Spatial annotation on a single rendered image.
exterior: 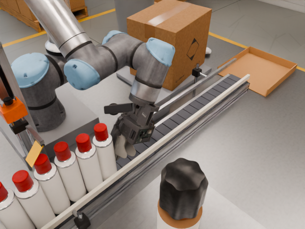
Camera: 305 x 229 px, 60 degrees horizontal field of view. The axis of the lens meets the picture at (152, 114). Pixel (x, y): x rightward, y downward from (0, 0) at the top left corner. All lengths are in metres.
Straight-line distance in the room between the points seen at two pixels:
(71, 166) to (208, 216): 0.37
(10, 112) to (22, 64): 0.33
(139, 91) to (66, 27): 0.22
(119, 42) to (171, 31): 0.38
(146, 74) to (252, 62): 0.90
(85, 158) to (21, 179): 0.15
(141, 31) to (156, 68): 0.48
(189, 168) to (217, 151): 0.51
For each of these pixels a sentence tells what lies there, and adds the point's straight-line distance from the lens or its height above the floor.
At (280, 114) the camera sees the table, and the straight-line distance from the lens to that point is 1.19.
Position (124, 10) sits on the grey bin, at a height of 0.49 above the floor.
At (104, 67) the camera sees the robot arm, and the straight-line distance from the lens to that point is 0.64.
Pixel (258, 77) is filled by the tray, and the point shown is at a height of 0.83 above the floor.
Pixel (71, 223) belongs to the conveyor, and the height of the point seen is 0.88.
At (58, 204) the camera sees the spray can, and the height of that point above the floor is 0.93.
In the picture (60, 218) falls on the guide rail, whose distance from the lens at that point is 0.74.
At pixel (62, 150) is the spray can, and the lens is 0.64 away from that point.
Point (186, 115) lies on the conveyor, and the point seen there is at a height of 0.88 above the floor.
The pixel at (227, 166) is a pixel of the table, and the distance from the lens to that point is 0.93.
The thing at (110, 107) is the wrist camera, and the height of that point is 1.05.
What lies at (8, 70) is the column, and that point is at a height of 1.24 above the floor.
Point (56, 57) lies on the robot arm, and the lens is 0.93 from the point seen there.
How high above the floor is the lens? 1.55
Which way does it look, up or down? 42 degrees down
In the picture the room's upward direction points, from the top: straight up
